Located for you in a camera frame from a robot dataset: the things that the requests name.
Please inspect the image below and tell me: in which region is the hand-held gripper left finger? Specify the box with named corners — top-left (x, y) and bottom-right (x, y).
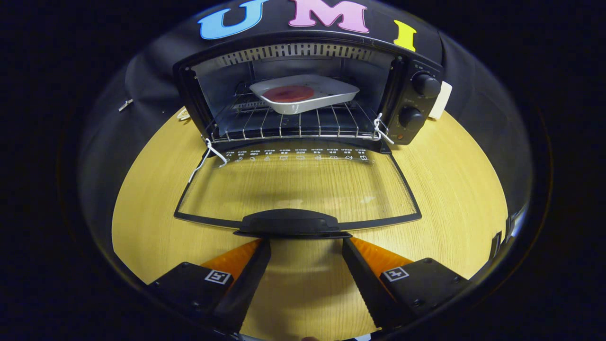
top-left (148, 238), bottom-right (272, 334)

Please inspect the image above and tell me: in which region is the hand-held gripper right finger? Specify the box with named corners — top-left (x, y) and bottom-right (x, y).
top-left (342, 237), bottom-right (471, 331)

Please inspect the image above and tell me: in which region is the black toaster oven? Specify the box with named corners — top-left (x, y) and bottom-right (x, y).
top-left (173, 32), bottom-right (444, 239)

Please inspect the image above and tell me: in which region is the pink ham slice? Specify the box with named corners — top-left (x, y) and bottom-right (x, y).
top-left (263, 86), bottom-right (315, 103)

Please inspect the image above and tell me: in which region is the white square plate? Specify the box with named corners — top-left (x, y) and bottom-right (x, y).
top-left (250, 74), bottom-right (360, 115)

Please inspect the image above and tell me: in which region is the white bread toaster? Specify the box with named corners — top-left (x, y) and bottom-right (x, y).
top-left (428, 81), bottom-right (453, 120)

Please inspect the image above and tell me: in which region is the white chair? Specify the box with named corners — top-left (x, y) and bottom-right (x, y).
top-left (490, 204), bottom-right (531, 259)

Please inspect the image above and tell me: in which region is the white string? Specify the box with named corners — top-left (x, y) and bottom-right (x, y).
top-left (373, 113), bottom-right (394, 145)
top-left (188, 138), bottom-right (228, 184)

